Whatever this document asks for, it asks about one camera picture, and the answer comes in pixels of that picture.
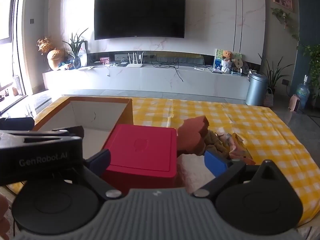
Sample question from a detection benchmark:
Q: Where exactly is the silver trash can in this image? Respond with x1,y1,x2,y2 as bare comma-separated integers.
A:
245,72,269,106

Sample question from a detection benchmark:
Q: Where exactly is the leafy green plant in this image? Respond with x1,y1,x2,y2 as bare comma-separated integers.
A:
297,44,320,90

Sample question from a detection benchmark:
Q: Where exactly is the white marble television console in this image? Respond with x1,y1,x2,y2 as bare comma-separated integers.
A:
42,64,250,100

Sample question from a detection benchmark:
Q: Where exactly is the dried flower bunch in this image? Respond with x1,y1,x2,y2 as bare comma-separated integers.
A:
37,36,53,55

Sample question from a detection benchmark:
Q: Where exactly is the black television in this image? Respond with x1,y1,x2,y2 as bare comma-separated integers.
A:
94,0,187,40

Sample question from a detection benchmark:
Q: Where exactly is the red box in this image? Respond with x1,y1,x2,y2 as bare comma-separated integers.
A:
101,124,178,195

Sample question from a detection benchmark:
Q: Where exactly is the yellow checkered tablecloth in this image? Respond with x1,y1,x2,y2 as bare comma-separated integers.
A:
7,96,320,227

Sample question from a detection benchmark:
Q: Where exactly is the teddy bear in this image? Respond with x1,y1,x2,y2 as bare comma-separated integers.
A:
220,50,233,74

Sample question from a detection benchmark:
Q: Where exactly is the green plant in glass vase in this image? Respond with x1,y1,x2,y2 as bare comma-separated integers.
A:
62,28,89,69

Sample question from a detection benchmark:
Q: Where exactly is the blue water bottle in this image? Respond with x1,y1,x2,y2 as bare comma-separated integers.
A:
296,75,310,109

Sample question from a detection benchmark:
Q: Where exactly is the snack packet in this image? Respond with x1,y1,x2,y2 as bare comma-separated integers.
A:
216,131,255,165

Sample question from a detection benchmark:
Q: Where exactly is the orange cardboard box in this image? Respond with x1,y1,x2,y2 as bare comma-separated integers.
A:
32,96,134,160

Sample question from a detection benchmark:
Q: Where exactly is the acorn-shaped vase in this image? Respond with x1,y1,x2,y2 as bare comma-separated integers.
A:
47,48,66,71

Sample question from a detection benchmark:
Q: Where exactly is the black cable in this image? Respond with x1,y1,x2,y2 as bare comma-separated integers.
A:
152,57,184,82

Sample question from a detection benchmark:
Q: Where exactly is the hanging vine plant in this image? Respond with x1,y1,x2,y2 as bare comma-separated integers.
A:
271,7,300,43

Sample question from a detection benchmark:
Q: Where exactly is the white towel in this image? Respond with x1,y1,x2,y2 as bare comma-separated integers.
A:
176,154,217,193

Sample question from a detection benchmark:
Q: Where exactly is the red-brown sponge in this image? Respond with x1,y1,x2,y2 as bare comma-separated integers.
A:
176,115,210,155

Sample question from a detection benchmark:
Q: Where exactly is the brown towel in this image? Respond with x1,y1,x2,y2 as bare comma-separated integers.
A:
204,130,229,159

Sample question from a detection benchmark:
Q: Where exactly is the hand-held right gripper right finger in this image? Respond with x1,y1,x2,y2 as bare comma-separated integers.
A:
192,151,288,200

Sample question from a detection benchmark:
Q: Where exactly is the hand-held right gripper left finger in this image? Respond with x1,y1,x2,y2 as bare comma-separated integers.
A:
75,149,123,200

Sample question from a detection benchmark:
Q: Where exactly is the sliding glass door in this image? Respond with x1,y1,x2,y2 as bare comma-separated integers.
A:
0,0,28,113

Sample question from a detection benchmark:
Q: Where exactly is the woven basket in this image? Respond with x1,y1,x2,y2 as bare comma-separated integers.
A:
264,87,275,107

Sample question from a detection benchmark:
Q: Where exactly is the white router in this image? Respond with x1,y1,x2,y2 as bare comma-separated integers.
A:
126,52,144,68

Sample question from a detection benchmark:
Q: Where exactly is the black framed picture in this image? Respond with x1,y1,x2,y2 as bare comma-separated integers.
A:
79,41,88,67

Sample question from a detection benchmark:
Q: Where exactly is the colourful picture board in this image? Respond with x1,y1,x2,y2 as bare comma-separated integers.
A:
214,49,243,74

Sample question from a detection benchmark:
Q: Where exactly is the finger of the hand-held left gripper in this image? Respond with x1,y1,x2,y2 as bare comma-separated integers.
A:
51,126,85,137
15,131,83,142

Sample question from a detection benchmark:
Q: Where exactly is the person's left hand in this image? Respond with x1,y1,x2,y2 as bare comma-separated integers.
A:
0,195,10,234

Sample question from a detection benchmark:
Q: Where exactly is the potted grass plant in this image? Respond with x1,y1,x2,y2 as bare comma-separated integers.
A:
259,52,288,93

